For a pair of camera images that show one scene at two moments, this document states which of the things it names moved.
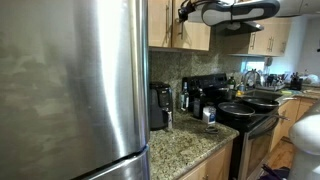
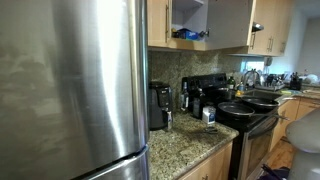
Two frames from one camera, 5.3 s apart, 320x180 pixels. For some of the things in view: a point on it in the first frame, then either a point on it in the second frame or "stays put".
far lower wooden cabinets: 289,111 stays put
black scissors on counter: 212,129 stays put
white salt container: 209,114 stays put
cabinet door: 189,35 -> 229,23
